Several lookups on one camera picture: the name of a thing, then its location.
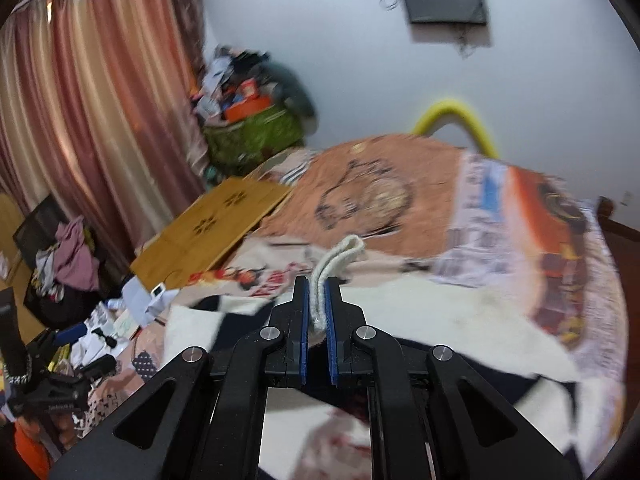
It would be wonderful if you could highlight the green basket of clutter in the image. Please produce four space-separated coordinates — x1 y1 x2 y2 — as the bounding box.
192 46 318 176

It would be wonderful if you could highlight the yellow curved tube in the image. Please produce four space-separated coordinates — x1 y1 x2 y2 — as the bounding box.
411 99 501 159

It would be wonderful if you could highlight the white crumpled paper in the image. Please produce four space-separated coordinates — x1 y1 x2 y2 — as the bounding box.
122 276 179 328

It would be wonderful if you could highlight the bamboo lap table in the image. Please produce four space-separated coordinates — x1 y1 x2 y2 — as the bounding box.
131 178 292 289

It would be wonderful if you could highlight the newspaper print bed blanket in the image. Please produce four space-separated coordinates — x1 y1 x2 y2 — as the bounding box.
79 134 629 480

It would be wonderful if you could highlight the pink clothes pile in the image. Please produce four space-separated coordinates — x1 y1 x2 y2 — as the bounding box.
30 217 100 302

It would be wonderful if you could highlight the pink striped curtain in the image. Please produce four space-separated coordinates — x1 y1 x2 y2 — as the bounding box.
1 0 208 264

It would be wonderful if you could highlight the white and navy knit sweater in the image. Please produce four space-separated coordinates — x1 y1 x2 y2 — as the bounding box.
164 236 582 479

